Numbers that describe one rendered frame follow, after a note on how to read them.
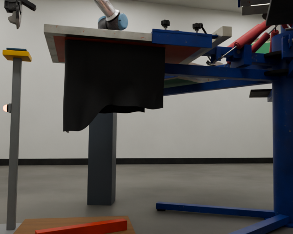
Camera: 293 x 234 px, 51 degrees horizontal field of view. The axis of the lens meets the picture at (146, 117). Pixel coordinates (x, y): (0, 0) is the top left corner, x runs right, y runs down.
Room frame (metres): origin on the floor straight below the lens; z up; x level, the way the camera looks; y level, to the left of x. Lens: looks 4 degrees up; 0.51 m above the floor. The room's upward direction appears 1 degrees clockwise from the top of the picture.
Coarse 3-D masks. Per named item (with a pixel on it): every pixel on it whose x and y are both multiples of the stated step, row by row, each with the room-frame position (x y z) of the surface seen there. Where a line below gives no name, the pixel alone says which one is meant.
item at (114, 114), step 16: (96, 128) 2.29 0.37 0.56; (112, 128) 2.29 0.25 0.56; (96, 144) 2.29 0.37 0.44; (112, 144) 2.29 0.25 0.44; (96, 160) 2.29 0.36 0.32; (112, 160) 2.29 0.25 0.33; (96, 176) 2.29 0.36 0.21; (112, 176) 2.31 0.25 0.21; (96, 192) 2.29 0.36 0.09; (112, 192) 2.32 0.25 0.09
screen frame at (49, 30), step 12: (48, 24) 1.32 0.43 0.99; (48, 36) 1.37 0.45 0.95; (72, 36) 1.36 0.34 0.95; (84, 36) 1.36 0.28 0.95; (96, 36) 1.36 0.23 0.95; (108, 36) 1.38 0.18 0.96; (120, 36) 1.39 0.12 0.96; (132, 36) 1.40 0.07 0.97; (144, 36) 1.41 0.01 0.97; (48, 48) 1.56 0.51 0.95; (204, 48) 1.53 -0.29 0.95
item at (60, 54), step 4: (60, 52) 1.64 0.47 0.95; (64, 52) 1.64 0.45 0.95; (60, 56) 1.72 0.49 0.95; (64, 56) 1.72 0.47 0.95; (60, 60) 1.82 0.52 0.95; (64, 60) 1.82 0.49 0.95; (168, 60) 1.79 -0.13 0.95; (172, 60) 1.79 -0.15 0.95; (176, 60) 1.78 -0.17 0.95; (180, 60) 1.78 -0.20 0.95
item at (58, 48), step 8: (56, 40) 1.43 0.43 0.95; (64, 40) 1.43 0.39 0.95; (80, 40) 1.42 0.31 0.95; (88, 40) 1.42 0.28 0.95; (96, 40) 1.42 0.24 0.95; (104, 40) 1.42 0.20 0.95; (112, 40) 1.42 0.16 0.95; (56, 48) 1.56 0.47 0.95; (64, 48) 1.56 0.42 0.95; (168, 48) 1.54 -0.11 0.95; (176, 48) 1.54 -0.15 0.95; (184, 48) 1.53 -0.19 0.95; (192, 48) 1.53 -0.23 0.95; (200, 48) 1.53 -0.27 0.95; (168, 56) 1.69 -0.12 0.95; (176, 56) 1.69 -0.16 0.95; (184, 56) 1.69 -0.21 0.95
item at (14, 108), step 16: (16, 64) 1.65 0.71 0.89; (16, 80) 1.65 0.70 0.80; (16, 96) 1.66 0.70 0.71; (16, 112) 1.66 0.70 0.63; (16, 128) 1.66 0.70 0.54; (16, 144) 1.66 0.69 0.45; (16, 160) 1.66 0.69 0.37; (16, 176) 1.66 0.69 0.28; (16, 192) 1.68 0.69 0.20; (0, 224) 1.75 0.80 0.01; (16, 224) 1.75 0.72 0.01
